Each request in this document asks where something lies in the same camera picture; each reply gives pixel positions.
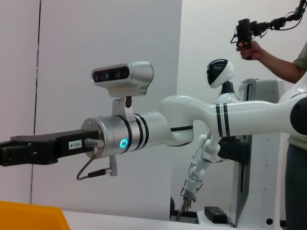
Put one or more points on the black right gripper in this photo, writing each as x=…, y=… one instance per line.
x=60, y=143

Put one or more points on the black handheld camera rig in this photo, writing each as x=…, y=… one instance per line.
x=244, y=31

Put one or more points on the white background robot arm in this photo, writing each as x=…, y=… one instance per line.
x=206, y=153

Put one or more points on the person's bare forearm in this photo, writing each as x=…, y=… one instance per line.
x=280, y=67

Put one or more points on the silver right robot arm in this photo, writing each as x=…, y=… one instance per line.
x=192, y=112

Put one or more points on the person's bare hand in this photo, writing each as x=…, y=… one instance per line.
x=250, y=51

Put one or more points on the yellow plastic bin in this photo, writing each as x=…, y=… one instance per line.
x=28, y=215

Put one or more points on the dark background robot hand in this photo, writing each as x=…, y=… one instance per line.
x=185, y=206

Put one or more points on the black low tray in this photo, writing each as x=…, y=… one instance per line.
x=189, y=216

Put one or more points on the white background robot torso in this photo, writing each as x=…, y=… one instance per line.
x=227, y=97

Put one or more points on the black-faced white robot head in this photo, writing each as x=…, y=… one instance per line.
x=225, y=69

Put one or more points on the white robot lift column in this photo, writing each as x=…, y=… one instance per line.
x=263, y=167

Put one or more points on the person in olive shirt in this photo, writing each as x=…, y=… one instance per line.
x=297, y=179

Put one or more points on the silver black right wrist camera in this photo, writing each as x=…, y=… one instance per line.
x=134, y=76

